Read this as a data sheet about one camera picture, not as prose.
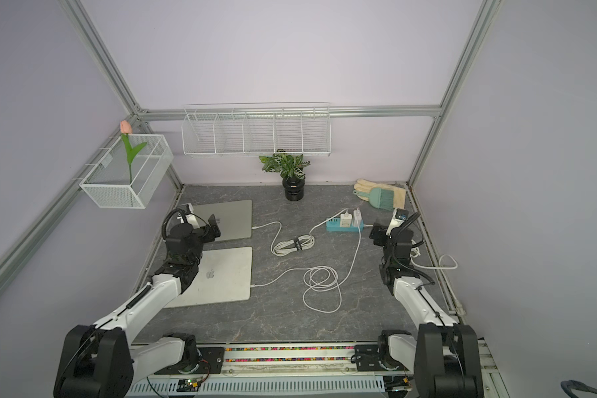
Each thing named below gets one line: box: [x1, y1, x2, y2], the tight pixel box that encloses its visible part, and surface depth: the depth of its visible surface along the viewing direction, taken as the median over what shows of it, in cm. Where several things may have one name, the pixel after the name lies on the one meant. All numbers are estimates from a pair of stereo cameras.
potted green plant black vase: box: [258, 148, 311, 202], surface depth 98 cm
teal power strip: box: [325, 217, 365, 233], surface depth 104 cm
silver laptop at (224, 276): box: [165, 247, 253, 309], surface depth 93 cm
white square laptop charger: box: [339, 212, 353, 229], surface depth 101 cm
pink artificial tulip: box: [119, 120, 148, 186], surface depth 86 cm
